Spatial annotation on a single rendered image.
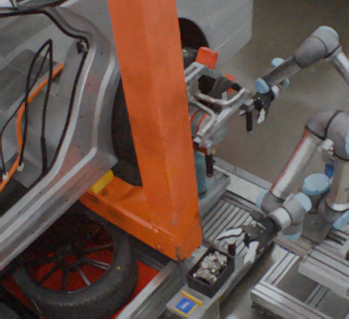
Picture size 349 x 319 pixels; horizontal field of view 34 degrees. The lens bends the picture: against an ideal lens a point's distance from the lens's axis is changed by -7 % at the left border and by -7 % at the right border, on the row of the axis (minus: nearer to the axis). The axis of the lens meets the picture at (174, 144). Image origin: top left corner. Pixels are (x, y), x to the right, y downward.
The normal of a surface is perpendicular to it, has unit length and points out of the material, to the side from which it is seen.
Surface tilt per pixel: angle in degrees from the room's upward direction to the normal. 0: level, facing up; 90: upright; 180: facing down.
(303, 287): 0
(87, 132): 90
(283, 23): 0
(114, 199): 0
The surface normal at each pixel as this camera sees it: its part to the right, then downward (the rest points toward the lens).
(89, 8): 0.75, 0.25
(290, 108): -0.10, -0.71
